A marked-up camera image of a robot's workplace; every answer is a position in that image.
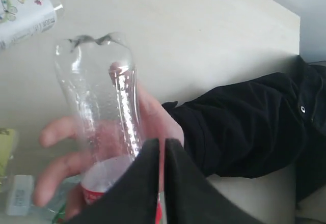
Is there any white bottle green label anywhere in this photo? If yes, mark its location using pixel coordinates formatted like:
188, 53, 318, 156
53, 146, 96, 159
5, 174, 77, 223

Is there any clear cola bottle red label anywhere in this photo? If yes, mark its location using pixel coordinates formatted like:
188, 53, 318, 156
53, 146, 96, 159
53, 32, 164, 224

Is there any open bare human hand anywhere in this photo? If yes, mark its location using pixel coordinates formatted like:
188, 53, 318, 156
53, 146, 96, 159
32, 61, 185, 221

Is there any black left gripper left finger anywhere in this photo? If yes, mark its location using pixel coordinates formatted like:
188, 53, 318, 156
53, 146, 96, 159
67, 139, 160, 223

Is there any white bottle with apple label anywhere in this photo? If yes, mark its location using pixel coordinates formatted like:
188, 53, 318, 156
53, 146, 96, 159
1, 0, 64, 50

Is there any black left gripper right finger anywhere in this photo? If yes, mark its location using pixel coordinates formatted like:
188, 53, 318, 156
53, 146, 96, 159
165, 139, 295, 224

